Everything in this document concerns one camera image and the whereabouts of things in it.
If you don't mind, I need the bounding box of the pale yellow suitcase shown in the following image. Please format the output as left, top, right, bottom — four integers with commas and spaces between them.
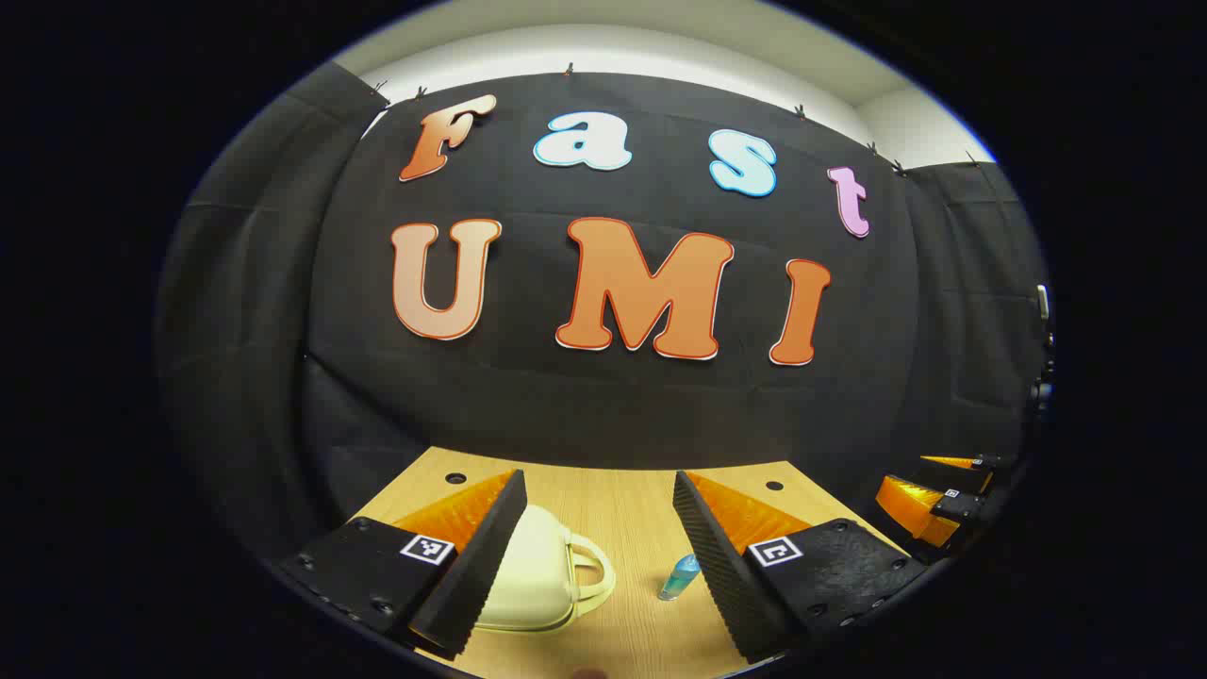
471, 505, 617, 633

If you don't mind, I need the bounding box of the blue skin care bottle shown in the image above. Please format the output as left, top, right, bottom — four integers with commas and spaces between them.
657, 554, 701, 602

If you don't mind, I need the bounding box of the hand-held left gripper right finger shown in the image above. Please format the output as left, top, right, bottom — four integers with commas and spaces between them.
671, 469, 932, 666

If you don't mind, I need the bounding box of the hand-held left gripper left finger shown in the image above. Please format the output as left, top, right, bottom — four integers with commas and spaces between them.
276, 469, 529, 661

